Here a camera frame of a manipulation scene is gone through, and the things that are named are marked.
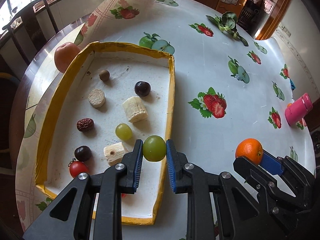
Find small orange tangerine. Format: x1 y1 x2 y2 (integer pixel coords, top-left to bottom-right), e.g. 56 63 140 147
235 138 263 165

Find green grape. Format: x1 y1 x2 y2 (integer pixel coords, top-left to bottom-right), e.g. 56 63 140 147
115 123 133 141
143 135 167 162

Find red jujube date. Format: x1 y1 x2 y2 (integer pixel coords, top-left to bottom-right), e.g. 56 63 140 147
76 118 94 132

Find white banana chunk cube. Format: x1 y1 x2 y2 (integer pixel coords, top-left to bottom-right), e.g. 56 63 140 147
122 96 149 123

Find round banana slice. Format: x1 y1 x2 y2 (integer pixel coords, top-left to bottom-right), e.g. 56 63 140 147
88 89 105 108

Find cherry tomato with stem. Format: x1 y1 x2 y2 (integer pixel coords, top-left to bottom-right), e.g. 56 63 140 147
68 158 89 178

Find pink thermos bottle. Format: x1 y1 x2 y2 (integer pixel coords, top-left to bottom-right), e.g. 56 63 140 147
285 93 313 126

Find fruit-print tablecloth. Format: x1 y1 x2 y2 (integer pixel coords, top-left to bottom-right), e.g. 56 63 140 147
16 0 319 239

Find white yellow-rimmed tray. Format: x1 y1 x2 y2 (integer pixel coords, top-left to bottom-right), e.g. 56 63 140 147
34 41 175 226

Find green leafy vegetable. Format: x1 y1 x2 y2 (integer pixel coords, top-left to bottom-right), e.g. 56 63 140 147
206 11 248 47

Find peach behind tray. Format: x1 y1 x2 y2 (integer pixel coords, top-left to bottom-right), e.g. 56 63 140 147
54 42 80 73

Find dark wooden chair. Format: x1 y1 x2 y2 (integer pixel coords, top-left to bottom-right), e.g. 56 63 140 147
1 0 59 79

